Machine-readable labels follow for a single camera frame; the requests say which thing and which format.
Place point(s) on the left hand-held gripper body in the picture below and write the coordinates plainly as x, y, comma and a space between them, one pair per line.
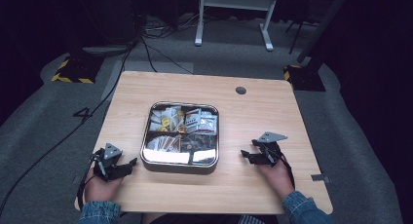
110, 152

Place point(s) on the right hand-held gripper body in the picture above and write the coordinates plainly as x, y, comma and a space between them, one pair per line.
269, 149

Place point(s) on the person's left hand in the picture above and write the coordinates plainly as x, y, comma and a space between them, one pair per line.
99, 188

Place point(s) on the person's right hand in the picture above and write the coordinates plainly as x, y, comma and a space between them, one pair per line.
277, 178

